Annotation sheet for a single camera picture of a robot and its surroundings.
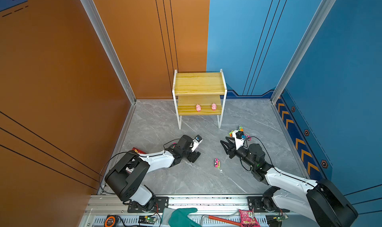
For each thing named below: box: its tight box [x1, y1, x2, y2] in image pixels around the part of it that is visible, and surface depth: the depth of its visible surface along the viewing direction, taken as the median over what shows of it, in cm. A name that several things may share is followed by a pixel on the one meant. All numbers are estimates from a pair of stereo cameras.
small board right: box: [276, 215, 289, 223], surface depth 71 cm
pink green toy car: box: [213, 157, 221, 169], surface depth 87 cm
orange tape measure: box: [104, 214, 117, 227], surface depth 68 cm
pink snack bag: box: [238, 208, 261, 227], surface depth 70 cm
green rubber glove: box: [162, 207, 202, 227], surface depth 71 cm
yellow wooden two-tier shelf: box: [172, 68, 228, 130], surface depth 88 cm
